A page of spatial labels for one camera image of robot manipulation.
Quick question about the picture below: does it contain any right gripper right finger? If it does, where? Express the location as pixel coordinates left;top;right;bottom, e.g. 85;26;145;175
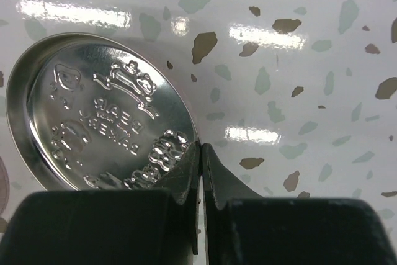
202;144;396;264

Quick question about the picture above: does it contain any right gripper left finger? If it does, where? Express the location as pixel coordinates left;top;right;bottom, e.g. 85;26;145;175
1;142;200;264

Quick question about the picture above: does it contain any round metal tin lid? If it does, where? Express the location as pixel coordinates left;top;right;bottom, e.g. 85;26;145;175
6;32;199;191

